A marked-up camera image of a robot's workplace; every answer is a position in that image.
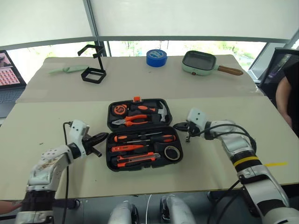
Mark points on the orange black tape measure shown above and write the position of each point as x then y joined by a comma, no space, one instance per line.
119,109

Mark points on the person's bare hand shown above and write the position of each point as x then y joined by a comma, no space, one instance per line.
9,206

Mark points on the black office chair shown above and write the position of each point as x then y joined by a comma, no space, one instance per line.
268,67

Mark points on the dark window frame post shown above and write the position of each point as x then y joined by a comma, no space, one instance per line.
93,21

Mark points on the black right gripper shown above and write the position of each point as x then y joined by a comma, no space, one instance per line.
192,131

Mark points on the orange voltage tester pen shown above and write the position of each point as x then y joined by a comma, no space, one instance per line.
123,148

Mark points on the person in black shirt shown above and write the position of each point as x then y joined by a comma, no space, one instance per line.
294,98

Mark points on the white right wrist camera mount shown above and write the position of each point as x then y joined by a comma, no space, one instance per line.
197,116

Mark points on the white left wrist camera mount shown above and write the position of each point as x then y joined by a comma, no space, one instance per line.
77,130

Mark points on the light green knife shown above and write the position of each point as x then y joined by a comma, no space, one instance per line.
74,68

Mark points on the person's bare forearm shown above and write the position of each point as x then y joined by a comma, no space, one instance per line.
283,98

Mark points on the orange black utility knife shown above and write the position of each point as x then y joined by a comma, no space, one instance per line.
135,160

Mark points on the black metal stand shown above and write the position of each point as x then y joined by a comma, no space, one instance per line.
91,80

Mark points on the yellow tape strip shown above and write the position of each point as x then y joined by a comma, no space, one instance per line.
275,164

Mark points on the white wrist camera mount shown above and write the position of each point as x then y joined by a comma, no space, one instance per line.
77,130
197,116

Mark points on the white roller blind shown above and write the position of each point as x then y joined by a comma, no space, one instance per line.
187,18
42,21

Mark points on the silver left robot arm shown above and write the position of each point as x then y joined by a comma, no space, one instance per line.
46,168

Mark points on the black electrical tape roll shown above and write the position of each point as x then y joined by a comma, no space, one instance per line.
166,154

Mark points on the black tool case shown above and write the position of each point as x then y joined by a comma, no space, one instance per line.
161,163

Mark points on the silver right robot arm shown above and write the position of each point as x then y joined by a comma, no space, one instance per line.
233,144

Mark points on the blue tape roll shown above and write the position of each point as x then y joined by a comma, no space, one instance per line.
156,61

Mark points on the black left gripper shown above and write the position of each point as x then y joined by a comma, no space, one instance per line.
89,144

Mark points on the silver rounded robot part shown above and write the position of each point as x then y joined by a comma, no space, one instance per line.
177,210
122,213

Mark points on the open laptop computer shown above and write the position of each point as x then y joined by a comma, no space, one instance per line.
9,72

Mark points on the green electric frying pan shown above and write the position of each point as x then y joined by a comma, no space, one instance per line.
198,70

